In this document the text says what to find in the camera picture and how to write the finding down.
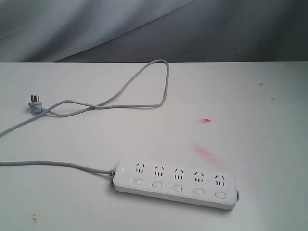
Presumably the white five-outlet power strip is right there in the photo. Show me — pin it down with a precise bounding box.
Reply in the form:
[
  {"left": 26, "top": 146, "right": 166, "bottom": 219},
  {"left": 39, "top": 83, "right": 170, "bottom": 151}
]
[{"left": 113, "top": 158, "right": 239, "bottom": 210}]

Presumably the grey three-pin plug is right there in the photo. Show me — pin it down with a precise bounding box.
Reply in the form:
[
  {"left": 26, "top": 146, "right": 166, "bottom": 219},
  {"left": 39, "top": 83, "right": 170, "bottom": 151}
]
[{"left": 28, "top": 95, "right": 45, "bottom": 114}]

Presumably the grey backdrop cloth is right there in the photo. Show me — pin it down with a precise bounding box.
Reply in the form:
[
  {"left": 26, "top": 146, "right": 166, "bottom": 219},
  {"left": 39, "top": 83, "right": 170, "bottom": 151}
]
[{"left": 0, "top": 0, "right": 308, "bottom": 62}]

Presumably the grey power cord with plug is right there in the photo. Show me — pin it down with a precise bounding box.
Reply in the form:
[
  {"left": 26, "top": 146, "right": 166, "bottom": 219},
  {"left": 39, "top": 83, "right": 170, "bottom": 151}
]
[{"left": 0, "top": 59, "right": 116, "bottom": 175}]

